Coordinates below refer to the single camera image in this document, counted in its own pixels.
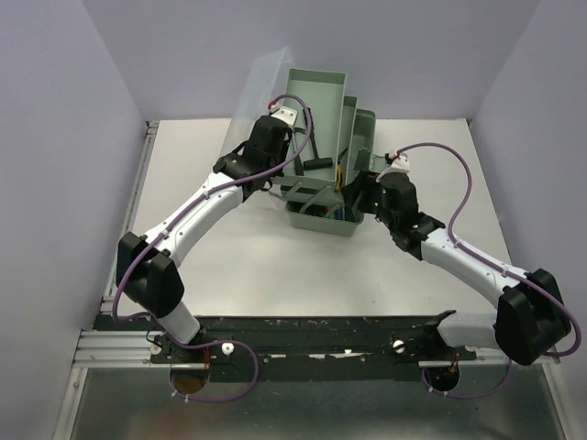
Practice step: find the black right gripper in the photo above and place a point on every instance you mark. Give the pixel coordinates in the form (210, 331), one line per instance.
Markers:
(365, 181)

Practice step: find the yellow handled pliers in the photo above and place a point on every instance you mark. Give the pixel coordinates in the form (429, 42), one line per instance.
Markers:
(340, 177)

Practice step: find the black T-handle wrench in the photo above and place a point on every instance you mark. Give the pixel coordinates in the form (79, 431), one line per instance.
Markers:
(317, 162)

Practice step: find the green plastic tool box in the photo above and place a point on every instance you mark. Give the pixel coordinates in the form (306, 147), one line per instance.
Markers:
(339, 149)

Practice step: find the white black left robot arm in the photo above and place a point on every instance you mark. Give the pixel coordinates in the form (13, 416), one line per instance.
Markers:
(147, 266)

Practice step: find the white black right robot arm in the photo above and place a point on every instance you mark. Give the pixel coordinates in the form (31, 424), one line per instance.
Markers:
(527, 320)

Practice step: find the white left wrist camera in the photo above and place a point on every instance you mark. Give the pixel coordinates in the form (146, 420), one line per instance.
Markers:
(284, 113)

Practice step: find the black mounting base rail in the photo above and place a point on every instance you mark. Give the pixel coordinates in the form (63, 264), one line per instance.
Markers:
(289, 349)

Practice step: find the aluminium extrusion frame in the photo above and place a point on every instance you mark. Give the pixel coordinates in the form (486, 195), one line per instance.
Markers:
(124, 345)

